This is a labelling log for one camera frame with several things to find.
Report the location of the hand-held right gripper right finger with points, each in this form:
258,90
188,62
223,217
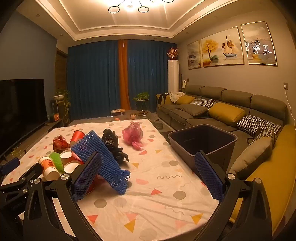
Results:
209,177

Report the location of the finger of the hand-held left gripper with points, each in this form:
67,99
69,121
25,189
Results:
31,171
9,166

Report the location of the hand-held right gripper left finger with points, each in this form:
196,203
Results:
86,177

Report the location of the red paper bowl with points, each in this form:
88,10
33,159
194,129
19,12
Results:
92,185

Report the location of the white orange printed paper cup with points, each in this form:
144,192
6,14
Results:
47,168

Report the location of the blue foam net sleeve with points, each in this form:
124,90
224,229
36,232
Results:
108,166

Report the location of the green foam net sleeve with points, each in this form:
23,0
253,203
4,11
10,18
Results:
56,161

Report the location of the dark grey plastic bin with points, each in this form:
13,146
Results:
185,148

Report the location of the red wrapper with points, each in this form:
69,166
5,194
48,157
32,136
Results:
60,143

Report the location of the red printed paper cup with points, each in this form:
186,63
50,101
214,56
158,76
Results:
76,138

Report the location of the black plastic bag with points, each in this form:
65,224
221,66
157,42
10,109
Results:
111,139

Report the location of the large pink plastic bag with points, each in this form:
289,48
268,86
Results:
131,134

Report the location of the dark television stand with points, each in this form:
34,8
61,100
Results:
34,136

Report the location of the large grey pillow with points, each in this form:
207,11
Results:
252,154

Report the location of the grey and yellow sofa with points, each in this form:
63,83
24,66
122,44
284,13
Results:
201,120

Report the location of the black television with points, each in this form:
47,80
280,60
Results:
20,109

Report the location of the small orange device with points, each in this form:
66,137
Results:
54,117

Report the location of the white patterned tablecloth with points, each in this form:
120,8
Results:
150,197

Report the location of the large yellow pillow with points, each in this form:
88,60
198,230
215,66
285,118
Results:
226,111

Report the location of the small black white patterned pillow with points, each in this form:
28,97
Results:
264,135

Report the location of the flat grey pillow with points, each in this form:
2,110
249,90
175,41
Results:
192,109

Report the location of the long black white patterned pillow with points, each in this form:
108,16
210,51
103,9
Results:
256,124

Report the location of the flat printed box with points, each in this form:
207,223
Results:
117,112

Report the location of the dark round ashtray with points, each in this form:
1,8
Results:
159,125

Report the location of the small yellow pillow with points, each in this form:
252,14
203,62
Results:
186,99

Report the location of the trailing potted plant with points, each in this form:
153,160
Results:
61,95

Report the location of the white cloth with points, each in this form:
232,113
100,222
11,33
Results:
177,96

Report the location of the black garment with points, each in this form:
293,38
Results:
163,98

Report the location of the green plant on metal stand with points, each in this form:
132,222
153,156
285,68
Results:
141,97

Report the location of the wide blue curtain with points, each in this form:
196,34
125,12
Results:
92,78

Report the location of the white standing air conditioner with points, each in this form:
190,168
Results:
173,76

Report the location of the orange curtain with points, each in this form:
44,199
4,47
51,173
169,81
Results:
124,74

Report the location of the small framed painting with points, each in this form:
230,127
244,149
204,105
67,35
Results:
193,55

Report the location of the narrow blue curtain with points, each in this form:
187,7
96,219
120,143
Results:
148,69

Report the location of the red gold flower decoration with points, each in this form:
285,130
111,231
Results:
173,53

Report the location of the framed sailing ship painting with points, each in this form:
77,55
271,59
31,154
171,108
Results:
222,47

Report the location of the framed grey blue painting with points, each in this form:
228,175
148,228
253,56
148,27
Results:
259,44

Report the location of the wooden wall panel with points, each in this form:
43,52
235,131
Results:
61,69

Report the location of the wall socket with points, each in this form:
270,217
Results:
286,85

